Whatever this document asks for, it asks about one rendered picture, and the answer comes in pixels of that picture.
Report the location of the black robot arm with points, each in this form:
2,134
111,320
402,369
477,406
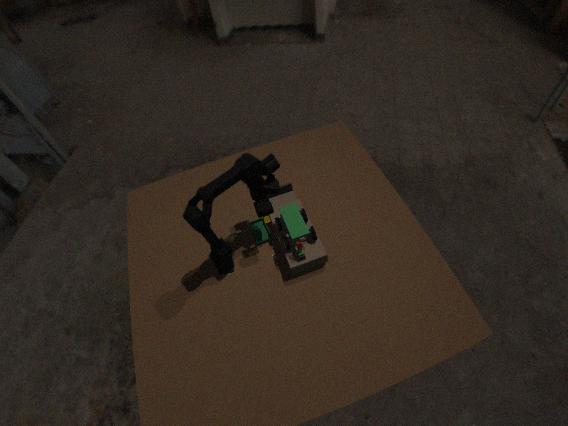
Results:
247,169

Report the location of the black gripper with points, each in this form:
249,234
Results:
262,204

